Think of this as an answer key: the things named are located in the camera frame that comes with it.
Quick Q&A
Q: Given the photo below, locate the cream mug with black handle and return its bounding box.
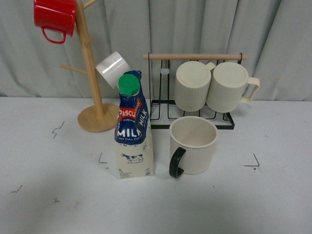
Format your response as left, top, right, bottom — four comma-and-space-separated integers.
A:
169, 116, 218, 178

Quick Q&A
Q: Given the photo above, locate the wooden mug tree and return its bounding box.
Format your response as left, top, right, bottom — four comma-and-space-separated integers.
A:
61, 0, 119, 133

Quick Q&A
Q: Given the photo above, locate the blue white milk carton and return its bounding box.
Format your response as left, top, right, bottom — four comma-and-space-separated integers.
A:
115, 70, 155, 179

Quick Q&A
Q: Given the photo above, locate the red mug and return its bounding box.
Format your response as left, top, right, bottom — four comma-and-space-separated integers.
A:
33, 0, 76, 44

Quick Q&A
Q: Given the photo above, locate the grey curtain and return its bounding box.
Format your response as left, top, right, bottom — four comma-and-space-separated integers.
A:
0, 0, 312, 101

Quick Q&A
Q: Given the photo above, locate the black wire mug rack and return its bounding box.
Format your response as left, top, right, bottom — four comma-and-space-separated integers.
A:
143, 53, 248, 130

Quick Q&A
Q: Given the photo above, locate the cream ribbed mug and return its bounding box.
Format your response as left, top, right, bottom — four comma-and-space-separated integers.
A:
206, 62, 260, 113
175, 61, 215, 112

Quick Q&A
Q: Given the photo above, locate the cream ribbed mug right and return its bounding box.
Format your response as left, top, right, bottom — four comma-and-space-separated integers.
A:
206, 62, 260, 113

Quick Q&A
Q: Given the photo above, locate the cream ribbed mug left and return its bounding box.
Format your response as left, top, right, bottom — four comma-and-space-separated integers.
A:
175, 61, 215, 112

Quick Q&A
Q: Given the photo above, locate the white ceramic mug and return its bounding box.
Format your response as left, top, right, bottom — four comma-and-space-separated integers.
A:
96, 52, 131, 88

